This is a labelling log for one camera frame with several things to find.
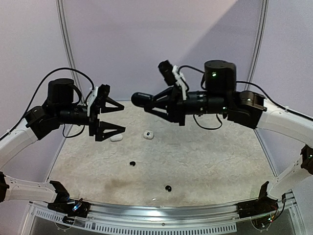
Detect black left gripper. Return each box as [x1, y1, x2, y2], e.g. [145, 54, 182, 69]
[56, 95, 126, 140]

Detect black oval charging case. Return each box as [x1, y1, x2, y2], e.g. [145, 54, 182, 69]
[131, 92, 154, 107]

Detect white earbud charging case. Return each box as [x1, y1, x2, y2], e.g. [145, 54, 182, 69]
[110, 134, 123, 142]

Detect beige charging case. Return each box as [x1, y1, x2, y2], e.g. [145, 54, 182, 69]
[143, 130, 155, 140]

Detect black earbud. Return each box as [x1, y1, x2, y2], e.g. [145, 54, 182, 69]
[165, 185, 172, 192]

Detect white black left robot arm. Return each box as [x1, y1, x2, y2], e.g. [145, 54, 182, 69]
[0, 78, 125, 212]

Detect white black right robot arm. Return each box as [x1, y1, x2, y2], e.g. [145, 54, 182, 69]
[131, 60, 313, 213]

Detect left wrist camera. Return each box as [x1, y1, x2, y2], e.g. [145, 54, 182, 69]
[86, 84, 111, 111]

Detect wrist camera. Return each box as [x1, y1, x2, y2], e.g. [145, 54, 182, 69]
[86, 84, 111, 111]
[158, 60, 189, 100]

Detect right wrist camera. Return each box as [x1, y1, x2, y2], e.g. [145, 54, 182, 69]
[158, 60, 189, 100]

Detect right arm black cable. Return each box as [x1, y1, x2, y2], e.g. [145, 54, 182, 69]
[179, 64, 309, 130]

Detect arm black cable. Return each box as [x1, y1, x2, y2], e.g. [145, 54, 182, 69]
[0, 68, 93, 140]
[179, 64, 309, 130]

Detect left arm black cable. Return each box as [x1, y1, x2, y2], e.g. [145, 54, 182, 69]
[0, 68, 93, 140]

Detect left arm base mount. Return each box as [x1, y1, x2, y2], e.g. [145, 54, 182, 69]
[47, 194, 91, 218]

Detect aluminium front rail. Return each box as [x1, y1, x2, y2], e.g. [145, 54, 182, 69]
[22, 192, 305, 235]

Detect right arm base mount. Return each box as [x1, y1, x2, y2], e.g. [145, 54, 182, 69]
[236, 191, 279, 218]

